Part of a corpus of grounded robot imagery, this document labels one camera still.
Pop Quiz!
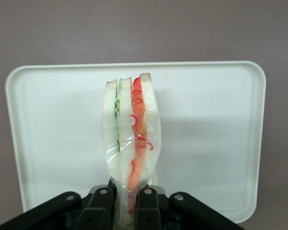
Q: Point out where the triangle sandwich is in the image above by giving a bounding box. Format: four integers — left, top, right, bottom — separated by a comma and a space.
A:
101, 72, 162, 230

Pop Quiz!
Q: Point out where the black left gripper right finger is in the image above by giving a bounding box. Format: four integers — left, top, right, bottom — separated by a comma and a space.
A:
135, 187, 246, 230

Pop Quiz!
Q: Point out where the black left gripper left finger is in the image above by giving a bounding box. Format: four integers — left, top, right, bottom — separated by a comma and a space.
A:
0, 186, 117, 230

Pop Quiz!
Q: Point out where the cream rectangular tray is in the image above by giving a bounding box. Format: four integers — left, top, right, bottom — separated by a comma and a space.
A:
5, 60, 267, 224

